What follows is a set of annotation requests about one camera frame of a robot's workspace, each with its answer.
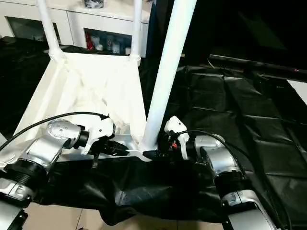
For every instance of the white plastic table top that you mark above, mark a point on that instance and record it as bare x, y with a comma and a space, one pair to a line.
91, 83

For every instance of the white plastic table leg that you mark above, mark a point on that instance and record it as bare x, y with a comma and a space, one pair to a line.
3, 137
49, 28
170, 60
136, 28

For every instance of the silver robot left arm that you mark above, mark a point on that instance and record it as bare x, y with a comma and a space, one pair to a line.
50, 139

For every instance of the black mat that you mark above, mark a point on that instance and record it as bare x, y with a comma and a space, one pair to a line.
239, 107

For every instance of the small white jar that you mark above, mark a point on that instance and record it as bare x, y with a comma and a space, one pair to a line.
128, 50
99, 47
115, 48

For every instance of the small red bottle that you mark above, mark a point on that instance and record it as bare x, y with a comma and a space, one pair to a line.
89, 42

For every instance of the white cabinet with glass doors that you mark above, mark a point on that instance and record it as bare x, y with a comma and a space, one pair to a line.
103, 16

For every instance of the shiny object on cabinet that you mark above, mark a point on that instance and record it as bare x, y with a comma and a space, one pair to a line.
93, 3

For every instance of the black backdrop cloth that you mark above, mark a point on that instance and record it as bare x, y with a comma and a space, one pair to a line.
251, 24

